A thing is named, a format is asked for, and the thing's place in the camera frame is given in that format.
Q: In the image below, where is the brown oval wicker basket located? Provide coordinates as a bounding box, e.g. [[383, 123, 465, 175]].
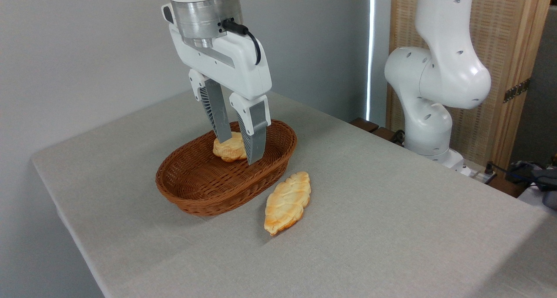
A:
[[155, 119, 299, 217]]

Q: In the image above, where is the metal hinge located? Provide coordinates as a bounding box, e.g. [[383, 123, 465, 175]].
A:
[[503, 78, 532, 104]]

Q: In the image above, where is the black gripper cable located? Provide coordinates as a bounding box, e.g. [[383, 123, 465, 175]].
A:
[[222, 19, 262, 66]]

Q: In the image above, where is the long golden braided bread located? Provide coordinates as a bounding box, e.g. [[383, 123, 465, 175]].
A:
[[264, 171, 312, 237]]

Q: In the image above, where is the dark blue bundled object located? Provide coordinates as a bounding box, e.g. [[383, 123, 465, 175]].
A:
[[506, 160, 557, 210]]

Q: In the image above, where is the white power strip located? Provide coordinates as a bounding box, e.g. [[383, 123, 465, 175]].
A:
[[460, 159, 497, 184]]

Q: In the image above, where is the dark brown wooden block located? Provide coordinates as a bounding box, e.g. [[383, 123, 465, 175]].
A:
[[371, 127, 406, 147], [349, 117, 379, 134]]

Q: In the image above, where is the grey tablecloth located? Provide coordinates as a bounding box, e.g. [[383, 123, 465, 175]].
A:
[[31, 89, 557, 298]]

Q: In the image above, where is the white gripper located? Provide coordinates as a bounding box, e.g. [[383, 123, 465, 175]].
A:
[[161, 2, 273, 165]]

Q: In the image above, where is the small golden bread roll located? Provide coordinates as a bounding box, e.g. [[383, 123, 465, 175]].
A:
[[212, 131, 249, 163]]

